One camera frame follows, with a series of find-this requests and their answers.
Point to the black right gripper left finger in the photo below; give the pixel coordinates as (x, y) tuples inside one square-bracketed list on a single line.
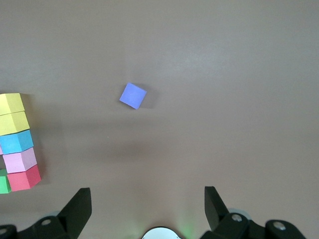
[(62, 224)]

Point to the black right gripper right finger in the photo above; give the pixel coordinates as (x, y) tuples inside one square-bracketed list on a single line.
[(236, 229)]

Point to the red foam cube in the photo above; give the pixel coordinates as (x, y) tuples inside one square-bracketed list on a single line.
[(23, 180)]

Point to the green foam cube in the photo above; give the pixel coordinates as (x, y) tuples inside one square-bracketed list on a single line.
[(3, 184)]

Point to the light blue foam cube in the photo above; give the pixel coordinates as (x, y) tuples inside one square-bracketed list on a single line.
[(16, 143)]

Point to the yellow foam cube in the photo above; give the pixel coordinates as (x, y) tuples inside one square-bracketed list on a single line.
[(13, 123), (11, 103)]

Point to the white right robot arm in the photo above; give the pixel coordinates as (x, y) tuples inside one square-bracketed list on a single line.
[(159, 233)]

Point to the purple foam cube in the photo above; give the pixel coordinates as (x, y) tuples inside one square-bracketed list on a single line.
[(133, 95)]

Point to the brown table cover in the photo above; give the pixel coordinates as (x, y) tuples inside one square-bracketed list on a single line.
[(199, 74)]

